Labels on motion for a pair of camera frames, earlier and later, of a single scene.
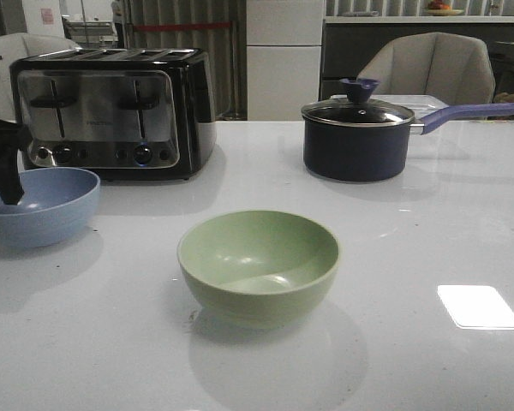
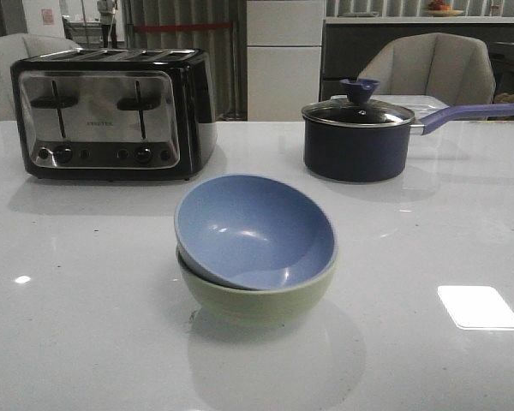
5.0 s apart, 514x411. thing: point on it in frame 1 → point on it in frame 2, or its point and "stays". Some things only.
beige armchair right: [452, 68] stays
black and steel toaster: [122, 115] stays
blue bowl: [57, 206] → [253, 232]
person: [117, 9] → [108, 9]
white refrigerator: [284, 45] stays
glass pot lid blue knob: [358, 110] stays
